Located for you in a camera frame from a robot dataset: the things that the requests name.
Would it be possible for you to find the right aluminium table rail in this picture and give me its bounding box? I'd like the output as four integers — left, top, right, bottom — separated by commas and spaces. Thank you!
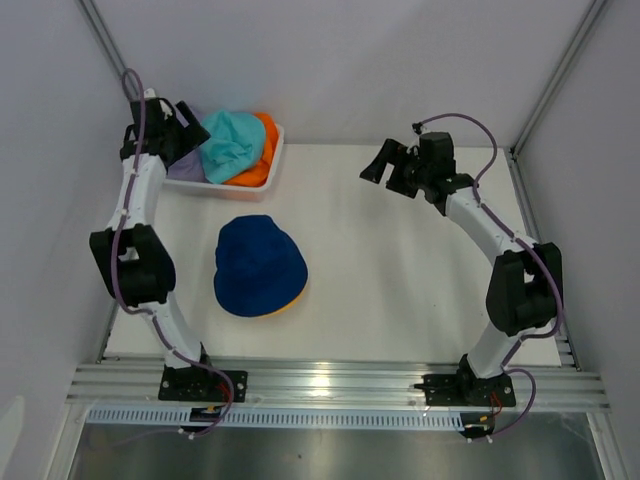
505, 148, 582, 372

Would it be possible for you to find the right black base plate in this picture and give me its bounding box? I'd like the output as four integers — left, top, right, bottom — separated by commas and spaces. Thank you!
413, 374, 516, 407

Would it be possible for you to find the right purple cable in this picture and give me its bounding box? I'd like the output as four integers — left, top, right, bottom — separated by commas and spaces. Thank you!
412, 112, 566, 346

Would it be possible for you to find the aluminium mounting rail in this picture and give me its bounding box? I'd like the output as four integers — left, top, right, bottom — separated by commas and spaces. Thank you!
66, 356, 611, 413

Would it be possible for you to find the teal bucket hat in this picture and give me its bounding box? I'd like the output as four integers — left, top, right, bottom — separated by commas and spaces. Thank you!
199, 110, 266, 184

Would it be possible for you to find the dark blue bucket hat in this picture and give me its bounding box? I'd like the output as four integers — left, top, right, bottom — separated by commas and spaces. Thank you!
213, 215, 309, 318

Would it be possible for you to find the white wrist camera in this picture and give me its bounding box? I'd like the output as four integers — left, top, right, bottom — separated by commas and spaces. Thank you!
143, 88, 174, 118
407, 122, 424, 153

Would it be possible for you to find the yellow bucket hat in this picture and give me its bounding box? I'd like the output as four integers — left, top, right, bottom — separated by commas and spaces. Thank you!
260, 288, 306, 318

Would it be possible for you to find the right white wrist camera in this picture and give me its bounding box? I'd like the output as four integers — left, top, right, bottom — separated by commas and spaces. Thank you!
407, 122, 424, 153

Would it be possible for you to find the orange bucket hat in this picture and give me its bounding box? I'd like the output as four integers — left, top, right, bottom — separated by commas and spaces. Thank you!
224, 112, 280, 188

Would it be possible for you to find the white slotted cable duct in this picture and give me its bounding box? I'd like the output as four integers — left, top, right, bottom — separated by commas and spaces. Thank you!
86, 405, 463, 432

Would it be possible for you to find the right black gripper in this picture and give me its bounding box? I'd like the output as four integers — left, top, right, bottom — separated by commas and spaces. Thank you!
360, 139, 431, 199

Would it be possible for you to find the left aluminium frame post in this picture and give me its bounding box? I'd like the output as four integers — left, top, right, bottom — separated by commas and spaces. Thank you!
75, 0, 145, 128

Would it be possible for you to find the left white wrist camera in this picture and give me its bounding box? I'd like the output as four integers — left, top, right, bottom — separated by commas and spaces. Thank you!
143, 88, 174, 118

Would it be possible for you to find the aluminium frame post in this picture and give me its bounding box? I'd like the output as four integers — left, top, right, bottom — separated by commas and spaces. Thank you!
75, 0, 145, 128
509, 0, 612, 161

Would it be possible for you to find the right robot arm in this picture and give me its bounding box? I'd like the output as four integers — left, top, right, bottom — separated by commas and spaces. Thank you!
360, 132, 563, 404

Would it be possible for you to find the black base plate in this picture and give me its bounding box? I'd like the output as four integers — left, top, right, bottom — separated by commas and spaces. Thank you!
413, 374, 516, 407
158, 366, 230, 403

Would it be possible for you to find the right aluminium frame post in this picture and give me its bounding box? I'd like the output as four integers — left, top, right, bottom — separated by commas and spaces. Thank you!
509, 0, 612, 161

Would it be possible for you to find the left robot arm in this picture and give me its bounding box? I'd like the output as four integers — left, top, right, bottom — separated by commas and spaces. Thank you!
89, 91, 216, 401

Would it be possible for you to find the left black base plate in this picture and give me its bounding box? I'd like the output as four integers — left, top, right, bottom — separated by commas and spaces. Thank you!
158, 366, 230, 403

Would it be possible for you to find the lavender bucket hat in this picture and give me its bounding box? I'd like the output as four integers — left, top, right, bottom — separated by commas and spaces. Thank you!
167, 149, 206, 183

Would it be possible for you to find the white plastic bin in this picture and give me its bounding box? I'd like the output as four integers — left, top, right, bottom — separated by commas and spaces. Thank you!
163, 124, 285, 202

